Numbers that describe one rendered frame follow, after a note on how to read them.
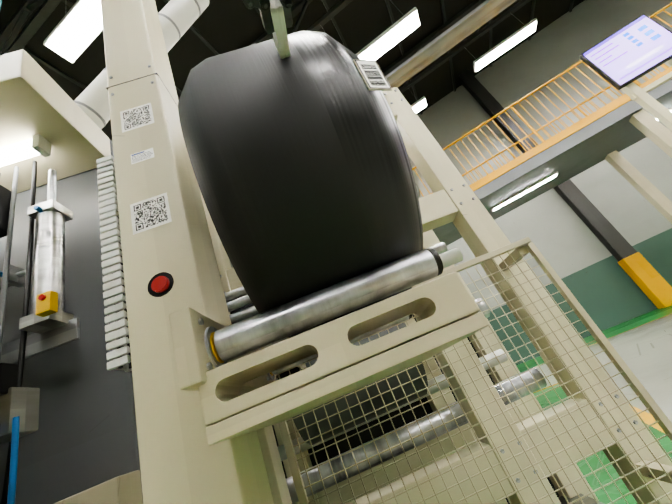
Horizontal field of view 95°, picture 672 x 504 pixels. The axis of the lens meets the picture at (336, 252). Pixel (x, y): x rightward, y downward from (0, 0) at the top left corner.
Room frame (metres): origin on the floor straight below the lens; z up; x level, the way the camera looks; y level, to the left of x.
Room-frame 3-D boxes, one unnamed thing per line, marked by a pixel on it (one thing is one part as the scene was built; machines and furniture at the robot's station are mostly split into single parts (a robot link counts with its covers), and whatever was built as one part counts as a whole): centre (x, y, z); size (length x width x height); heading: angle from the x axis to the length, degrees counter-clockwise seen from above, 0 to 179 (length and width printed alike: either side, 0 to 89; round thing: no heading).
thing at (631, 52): (2.45, -3.40, 2.60); 0.60 x 0.05 x 0.55; 73
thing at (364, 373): (0.57, 0.06, 0.80); 0.37 x 0.36 x 0.02; 6
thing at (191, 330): (0.55, 0.24, 0.90); 0.40 x 0.03 x 0.10; 6
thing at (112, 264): (0.49, 0.39, 1.19); 0.05 x 0.04 x 0.48; 6
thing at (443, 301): (0.43, 0.04, 0.83); 0.36 x 0.09 x 0.06; 96
